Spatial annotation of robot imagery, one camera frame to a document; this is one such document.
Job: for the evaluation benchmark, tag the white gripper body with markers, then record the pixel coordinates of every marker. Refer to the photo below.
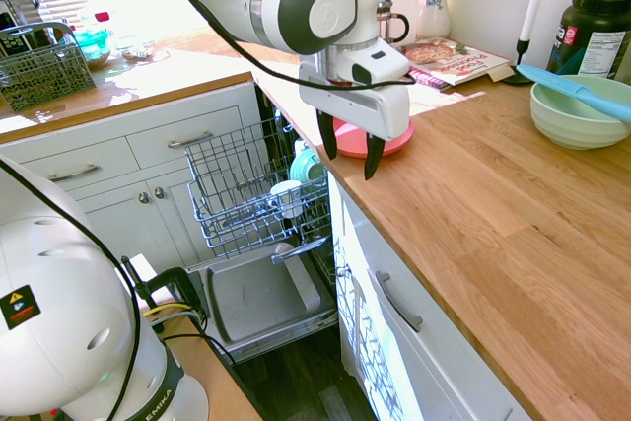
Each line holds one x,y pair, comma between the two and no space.
345,103

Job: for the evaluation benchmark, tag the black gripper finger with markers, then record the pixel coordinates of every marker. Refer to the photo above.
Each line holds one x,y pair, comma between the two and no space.
374,157
328,137

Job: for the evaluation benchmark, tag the pink plastic plate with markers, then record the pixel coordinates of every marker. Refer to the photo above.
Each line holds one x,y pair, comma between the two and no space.
351,140

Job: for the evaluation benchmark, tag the grey dishwasher door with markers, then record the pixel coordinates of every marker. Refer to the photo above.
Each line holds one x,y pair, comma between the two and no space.
256,298

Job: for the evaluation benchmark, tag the green ceramic bowl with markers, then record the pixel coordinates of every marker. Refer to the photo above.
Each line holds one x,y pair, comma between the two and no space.
303,164

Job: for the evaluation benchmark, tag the white mug with print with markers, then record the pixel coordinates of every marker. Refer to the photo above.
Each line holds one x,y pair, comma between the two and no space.
286,194

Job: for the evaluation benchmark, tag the pink book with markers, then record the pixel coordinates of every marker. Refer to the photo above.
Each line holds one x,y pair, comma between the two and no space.
429,80

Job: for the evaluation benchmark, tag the glass french press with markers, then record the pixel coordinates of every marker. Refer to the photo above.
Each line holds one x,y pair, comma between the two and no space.
389,21

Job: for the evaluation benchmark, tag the food processor cookbook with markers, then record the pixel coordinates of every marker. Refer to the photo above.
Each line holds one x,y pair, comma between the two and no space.
458,61

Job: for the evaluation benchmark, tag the white vase with blue flowers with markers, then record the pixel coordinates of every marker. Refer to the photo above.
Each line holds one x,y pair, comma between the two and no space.
434,17

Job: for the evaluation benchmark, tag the white patterned dish towel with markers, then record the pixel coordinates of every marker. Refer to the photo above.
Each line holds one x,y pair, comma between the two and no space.
365,332

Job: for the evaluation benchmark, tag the silver cabinet knob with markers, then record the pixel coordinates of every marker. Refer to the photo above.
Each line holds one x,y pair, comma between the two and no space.
159,192
143,197

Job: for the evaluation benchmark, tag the black candle holder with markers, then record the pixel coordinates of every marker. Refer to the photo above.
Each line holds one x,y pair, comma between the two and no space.
522,49

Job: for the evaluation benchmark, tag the light blue knife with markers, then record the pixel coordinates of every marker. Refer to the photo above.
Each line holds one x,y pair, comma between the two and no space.
552,78

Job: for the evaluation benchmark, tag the mint green ribbed bowl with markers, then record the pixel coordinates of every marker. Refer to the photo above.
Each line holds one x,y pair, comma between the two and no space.
567,125

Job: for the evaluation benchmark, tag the clear glass dish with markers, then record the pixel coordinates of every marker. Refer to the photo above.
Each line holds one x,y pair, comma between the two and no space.
135,51

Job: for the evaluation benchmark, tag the black table clamp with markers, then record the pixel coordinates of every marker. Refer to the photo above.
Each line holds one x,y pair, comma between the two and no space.
167,278

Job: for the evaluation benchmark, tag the white kitchen cabinet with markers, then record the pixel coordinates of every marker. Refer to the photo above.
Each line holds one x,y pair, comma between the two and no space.
434,367
118,224

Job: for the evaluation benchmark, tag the green glass jar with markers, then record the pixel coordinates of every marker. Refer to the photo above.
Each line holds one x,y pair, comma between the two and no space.
91,41

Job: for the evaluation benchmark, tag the black protein powder jar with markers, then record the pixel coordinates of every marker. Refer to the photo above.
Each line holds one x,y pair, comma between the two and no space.
591,12

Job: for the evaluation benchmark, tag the grey cutlery basket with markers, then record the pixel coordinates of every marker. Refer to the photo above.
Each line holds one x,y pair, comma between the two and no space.
44,76

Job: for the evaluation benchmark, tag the silver kitchen appliance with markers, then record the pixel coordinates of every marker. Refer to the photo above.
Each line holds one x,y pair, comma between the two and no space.
15,2

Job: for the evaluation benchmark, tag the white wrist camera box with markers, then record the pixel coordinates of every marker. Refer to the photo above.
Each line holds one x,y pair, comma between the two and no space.
384,63

